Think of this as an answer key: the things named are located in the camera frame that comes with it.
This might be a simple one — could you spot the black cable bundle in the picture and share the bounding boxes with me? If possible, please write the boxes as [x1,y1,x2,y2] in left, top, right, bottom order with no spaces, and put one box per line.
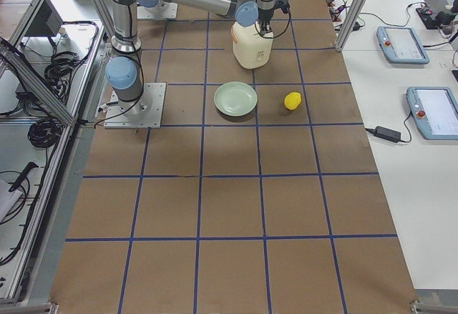
[27,117,60,149]

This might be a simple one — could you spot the aluminium frame post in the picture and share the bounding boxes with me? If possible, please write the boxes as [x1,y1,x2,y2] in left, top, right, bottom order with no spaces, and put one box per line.
[335,0,366,51]

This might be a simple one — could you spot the yellow bell pepper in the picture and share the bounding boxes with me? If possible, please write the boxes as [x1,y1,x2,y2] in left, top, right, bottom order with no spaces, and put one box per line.
[283,92,302,111]

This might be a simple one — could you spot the cream rice cooker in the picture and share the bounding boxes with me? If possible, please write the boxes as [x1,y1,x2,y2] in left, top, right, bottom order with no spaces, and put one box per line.
[231,22,273,69]

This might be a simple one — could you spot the green plate near arm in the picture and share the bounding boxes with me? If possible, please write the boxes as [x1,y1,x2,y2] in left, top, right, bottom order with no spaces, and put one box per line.
[214,82,258,117]

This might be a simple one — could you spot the black power adapter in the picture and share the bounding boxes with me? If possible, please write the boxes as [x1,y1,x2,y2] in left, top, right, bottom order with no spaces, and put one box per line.
[374,126,401,143]

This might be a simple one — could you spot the teach pendant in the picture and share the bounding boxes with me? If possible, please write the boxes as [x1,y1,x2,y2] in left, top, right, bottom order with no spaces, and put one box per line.
[376,26,430,65]
[406,87,457,141]

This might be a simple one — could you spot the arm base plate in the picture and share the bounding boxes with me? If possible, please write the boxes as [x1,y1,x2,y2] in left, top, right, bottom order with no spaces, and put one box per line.
[103,82,166,129]
[137,2,177,21]

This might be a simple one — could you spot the upper teach pendant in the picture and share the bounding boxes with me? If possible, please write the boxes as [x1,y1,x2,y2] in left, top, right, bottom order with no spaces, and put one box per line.
[376,26,430,65]

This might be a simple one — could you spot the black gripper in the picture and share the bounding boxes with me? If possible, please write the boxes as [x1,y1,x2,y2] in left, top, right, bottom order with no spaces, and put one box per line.
[258,8,272,37]

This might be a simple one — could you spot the lower teach pendant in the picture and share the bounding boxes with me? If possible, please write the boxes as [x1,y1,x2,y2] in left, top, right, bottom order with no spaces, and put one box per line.
[406,87,457,141]

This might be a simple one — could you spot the aluminium frame left rail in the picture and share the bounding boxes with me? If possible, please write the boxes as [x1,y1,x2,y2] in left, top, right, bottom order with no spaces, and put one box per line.
[1,37,76,126]

